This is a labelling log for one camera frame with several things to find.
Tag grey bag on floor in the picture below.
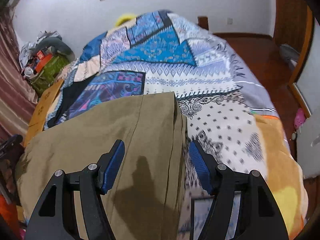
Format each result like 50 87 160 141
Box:
279 44 300 71

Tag black folded garment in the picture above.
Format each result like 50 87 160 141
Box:
45 74 96 129

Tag brown wooden door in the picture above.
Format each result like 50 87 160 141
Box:
273 0 314 86

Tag khaki pants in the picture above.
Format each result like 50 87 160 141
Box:
15 93 186 239

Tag orange box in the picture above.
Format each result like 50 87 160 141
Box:
34 50 53 74

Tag pink curtain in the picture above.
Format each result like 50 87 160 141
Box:
1 7 38 141

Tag blue patchwork bedspread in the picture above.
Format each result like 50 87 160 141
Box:
45 10 308 239

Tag green storage bag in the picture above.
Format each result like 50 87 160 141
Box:
29 54 70 97

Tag wooden headboard panel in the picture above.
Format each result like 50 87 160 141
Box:
23 80 64 148

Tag pink slipper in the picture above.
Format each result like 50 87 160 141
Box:
293 108 306 129

